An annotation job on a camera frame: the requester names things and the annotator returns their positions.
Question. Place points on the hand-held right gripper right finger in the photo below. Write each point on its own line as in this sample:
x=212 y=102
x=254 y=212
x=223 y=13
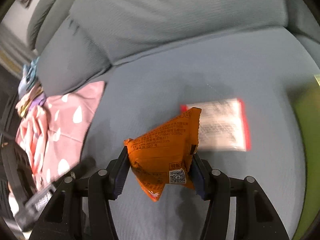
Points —
x=198 y=180

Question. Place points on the pink white-spotted cloth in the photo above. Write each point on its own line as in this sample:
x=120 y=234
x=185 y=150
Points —
x=70 y=120

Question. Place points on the green box white inside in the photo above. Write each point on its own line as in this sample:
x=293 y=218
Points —
x=310 y=130

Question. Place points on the pile of colourful clothes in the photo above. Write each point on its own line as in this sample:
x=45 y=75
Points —
x=30 y=80

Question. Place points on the grey sofa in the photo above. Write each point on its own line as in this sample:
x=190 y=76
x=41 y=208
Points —
x=175 y=85

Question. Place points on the orange snack packet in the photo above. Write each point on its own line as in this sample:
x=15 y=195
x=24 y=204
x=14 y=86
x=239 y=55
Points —
x=162 y=155

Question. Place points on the clear cracker packet white labels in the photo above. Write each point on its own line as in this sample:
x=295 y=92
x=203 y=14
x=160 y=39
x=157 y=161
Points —
x=220 y=127

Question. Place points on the grey sofa back cushion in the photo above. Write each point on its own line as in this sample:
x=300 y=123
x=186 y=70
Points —
x=175 y=12
x=62 y=62

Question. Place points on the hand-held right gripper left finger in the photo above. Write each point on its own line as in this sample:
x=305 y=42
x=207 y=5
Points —
x=121 y=177

